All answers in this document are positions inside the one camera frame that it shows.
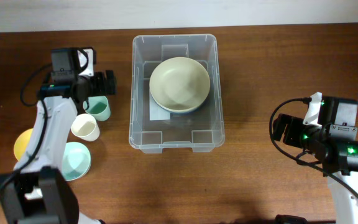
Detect green cup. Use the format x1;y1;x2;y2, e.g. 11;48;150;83
83;96;111;121

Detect cream cup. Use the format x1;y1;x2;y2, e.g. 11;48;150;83
71;114;100;142

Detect light green bowl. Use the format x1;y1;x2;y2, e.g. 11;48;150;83
62;142;91;181

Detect yellow bowl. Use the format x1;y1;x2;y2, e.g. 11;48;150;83
14;128;33;161

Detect beige bowl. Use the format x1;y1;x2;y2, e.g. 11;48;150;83
149;57;211;110

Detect dark blue plate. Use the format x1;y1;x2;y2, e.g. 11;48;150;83
151;99;208;114

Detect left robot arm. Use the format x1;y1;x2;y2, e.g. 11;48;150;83
0;47;116;223

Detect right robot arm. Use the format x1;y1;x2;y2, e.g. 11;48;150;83
268;92;358;223

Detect white label in bin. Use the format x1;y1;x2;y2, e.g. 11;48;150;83
149;94;171;121

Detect clear plastic storage bin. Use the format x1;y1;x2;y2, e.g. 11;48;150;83
129;34;225;154

